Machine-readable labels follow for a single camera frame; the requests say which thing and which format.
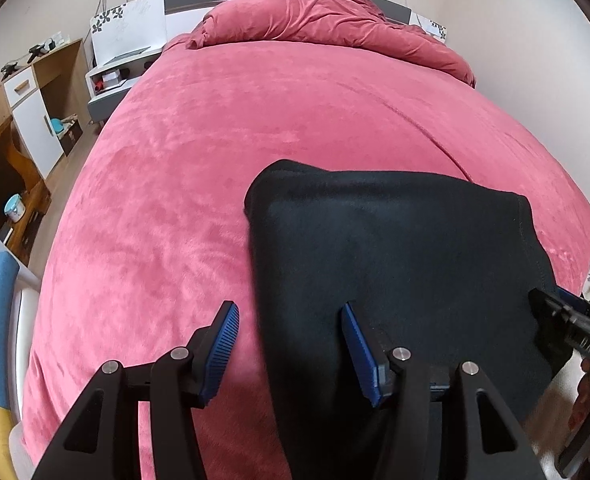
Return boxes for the white desk cabinet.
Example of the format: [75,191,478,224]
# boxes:
[2,67,63,176]

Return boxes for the black pants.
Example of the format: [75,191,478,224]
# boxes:
[244,159,573,480]

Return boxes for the brown wooden desk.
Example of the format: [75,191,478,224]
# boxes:
[0,37,88,266]

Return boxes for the red plush bed cover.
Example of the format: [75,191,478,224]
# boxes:
[20,35,590,480]

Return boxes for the white teal lidded jar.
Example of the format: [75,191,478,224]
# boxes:
[3,194,26,223]

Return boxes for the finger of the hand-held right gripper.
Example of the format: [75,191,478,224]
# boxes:
[555,287,590,313]
[528,287,573,331]

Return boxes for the dark brown storage box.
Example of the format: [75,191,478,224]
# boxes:
[57,117,84,157]

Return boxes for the red crumpled duvet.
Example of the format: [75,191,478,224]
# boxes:
[185,0,477,88]

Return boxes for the white flower-print nightstand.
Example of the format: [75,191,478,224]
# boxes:
[409,10,450,43]
[85,0,168,126]

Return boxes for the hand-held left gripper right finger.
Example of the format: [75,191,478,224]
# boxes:
[340,302,546,480]

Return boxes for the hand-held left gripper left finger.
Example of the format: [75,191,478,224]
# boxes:
[32,301,240,480]

